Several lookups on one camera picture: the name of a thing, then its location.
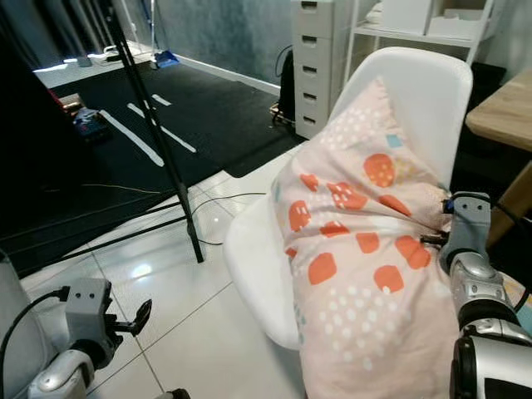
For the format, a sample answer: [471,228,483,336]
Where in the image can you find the pink pillow with orange spots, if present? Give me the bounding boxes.
[270,76,466,399]

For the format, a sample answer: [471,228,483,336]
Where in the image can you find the white plastic chair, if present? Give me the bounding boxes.
[223,46,475,350]

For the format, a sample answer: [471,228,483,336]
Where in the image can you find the light wooden table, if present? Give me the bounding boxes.
[464,68,532,248]

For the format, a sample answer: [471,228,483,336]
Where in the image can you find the black metal clothes rack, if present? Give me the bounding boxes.
[0,0,205,264]

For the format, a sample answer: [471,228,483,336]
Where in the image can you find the small cluttered floor box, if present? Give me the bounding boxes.
[62,93,106,139]

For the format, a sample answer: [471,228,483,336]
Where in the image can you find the white drawer unit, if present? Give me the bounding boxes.
[291,0,352,140]

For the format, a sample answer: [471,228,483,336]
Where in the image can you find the white open shelf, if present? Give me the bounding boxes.
[345,0,497,69]

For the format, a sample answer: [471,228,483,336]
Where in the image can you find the dark backpack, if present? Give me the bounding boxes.
[276,46,297,123]

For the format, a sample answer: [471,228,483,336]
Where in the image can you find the small blue floor object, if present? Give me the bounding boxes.
[151,50,180,70]

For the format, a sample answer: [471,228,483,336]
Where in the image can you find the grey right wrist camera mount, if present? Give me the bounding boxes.
[449,193,494,260]

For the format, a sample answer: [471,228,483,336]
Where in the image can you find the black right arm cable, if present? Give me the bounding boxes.
[445,190,532,315]

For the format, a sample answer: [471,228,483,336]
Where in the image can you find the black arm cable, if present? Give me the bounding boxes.
[0,287,69,393]
[445,190,532,315]

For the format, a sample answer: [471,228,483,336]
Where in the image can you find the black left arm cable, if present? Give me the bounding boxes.
[0,287,69,393]

